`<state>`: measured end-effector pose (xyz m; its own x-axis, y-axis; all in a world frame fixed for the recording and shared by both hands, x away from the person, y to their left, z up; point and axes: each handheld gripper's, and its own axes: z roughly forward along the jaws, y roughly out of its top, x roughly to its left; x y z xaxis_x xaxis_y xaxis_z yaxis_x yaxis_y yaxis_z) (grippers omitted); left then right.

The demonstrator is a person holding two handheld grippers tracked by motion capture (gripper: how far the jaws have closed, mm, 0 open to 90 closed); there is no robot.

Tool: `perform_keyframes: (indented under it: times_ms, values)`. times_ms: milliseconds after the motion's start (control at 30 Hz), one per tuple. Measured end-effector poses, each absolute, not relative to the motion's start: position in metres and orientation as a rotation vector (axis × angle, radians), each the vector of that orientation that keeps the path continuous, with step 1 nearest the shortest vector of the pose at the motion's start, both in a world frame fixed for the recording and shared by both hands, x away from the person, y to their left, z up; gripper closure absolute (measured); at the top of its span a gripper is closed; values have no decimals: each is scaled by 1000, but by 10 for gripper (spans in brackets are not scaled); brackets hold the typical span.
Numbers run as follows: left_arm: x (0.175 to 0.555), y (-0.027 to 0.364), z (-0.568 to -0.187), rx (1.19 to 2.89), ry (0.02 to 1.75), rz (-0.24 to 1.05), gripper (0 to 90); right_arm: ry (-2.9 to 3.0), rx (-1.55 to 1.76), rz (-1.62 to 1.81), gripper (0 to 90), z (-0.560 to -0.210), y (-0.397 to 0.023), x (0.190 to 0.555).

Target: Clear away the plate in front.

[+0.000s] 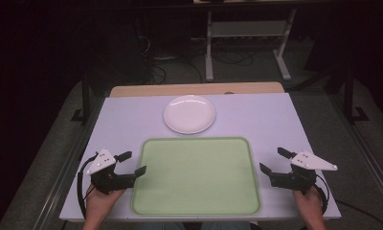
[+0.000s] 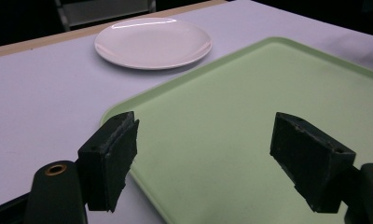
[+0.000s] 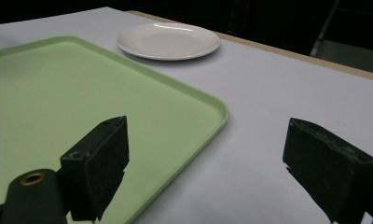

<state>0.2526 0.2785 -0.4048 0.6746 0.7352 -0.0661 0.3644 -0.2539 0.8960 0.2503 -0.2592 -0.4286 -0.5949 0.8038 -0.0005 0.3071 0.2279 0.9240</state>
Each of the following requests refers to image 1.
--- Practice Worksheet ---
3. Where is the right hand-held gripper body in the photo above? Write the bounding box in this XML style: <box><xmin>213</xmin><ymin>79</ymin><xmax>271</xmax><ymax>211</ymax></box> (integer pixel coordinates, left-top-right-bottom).
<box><xmin>287</xmin><ymin>149</ymin><xmax>339</xmax><ymax>195</ymax></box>

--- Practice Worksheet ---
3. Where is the black floor cable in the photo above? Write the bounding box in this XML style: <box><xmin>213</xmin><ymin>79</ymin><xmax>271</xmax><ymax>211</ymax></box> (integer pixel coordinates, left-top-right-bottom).
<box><xmin>334</xmin><ymin>198</ymin><xmax>383</xmax><ymax>228</ymax></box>

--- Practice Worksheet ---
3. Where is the tangle of black floor cables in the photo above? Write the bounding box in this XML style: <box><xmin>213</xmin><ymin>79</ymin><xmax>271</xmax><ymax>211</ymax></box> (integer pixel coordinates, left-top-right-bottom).
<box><xmin>133</xmin><ymin>15</ymin><xmax>256</xmax><ymax>84</ymax></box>

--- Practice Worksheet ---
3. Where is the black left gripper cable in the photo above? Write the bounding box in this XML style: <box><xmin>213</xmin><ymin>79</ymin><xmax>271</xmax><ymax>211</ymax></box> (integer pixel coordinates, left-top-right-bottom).
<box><xmin>77</xmin><ymin>152</ymin><xmax>100</xmax><ymax>220</ymax></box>

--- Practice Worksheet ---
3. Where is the metal floor rail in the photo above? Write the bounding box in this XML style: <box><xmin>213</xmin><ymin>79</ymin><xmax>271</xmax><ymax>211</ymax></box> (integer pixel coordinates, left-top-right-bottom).
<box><xmin>31</xmin><ymin>95</ymin><xmax>105</xmax><ymax>230</ymax></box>
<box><xmin>327</xmin><ymin>94</ymin><xmax>383</xmax><ymax>207</ymax></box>

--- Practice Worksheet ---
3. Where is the white table board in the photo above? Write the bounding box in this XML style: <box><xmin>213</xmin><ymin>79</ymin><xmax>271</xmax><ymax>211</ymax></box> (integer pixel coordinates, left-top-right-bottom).
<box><xmin>58</xmin><ymin>92</ymin><xmax>343</xmax><ymax>222</ymax></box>

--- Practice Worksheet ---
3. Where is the white metal desk frame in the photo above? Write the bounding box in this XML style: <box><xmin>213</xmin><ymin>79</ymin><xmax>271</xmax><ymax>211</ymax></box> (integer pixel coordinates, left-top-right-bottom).
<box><xmin>204</xmin><ymin>8</ymin><xmax>298</xmax><ymax>82</ymax></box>

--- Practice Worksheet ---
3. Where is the light green tray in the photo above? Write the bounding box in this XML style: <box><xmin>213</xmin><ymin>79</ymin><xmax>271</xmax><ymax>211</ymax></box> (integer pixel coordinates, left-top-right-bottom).
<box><xmin>130</xmin><ymin>136</ymin><xmax>262</xmax><ymax>218</ymax></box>

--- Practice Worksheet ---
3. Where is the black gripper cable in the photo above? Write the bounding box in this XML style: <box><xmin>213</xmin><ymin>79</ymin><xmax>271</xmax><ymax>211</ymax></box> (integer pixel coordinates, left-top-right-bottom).
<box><xmin>77</xmin><ymin>152</ymin><xmax>100</xmax><ymax>220</ymax></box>
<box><xmin>313</xmin><ymin>173</ymin><xmax>330</xmax><ymax>216</ymax></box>

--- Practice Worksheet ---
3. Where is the wooden table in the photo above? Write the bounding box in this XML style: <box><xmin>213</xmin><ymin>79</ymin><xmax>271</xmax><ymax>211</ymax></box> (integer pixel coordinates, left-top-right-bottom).
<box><xmin>109</xmin><ymin>80</ymin><xmax>285</xmax><ymax>98</ymax></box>

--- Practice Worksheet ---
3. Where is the white round plate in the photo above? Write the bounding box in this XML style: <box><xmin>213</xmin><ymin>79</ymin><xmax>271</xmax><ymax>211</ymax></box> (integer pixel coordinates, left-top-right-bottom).
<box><xmin>163</xmin><ymin>94</ymin><xmax>216</xmax><ymax>135</ymax></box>

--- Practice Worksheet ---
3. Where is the black metal stand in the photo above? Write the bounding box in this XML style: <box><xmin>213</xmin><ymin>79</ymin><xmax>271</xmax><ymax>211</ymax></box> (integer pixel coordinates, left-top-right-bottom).
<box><xmin>70</xmin><ymin>75</ymin><xmax>92</xmax><ymax>127</ymax></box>
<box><xmin>343</xmin><ymin>61</ymin><xmax>371</xmax><ymax>125</ymax></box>

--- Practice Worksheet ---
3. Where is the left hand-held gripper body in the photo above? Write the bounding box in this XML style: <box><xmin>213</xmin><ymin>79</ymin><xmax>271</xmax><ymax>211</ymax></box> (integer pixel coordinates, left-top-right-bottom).
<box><xmin>85</xmin><ymin>147</ymin><xmax>127</xmax><ymax>196</ymax></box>

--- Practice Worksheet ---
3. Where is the person's right hand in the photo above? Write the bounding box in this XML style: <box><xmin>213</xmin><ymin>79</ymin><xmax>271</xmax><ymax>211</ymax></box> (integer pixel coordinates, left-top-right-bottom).
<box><xmin>292</xmin><ymin>186</ymin><xmax>326</xmax><ymax>222</ymax></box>

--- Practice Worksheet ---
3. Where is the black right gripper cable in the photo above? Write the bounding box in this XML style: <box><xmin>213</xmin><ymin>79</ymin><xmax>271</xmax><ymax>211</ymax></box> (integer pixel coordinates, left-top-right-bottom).
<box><xmin>313</xmin><ymin>173</ymin><xmax>330</xmax><ymax>216</ymax></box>

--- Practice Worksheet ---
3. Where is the person's left hand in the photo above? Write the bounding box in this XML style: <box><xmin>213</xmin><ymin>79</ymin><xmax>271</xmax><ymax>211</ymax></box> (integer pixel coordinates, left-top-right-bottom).
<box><xmin>83</xmin><ymin>186</ymin><xmax>127</xmax><ymax>222</ymax></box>

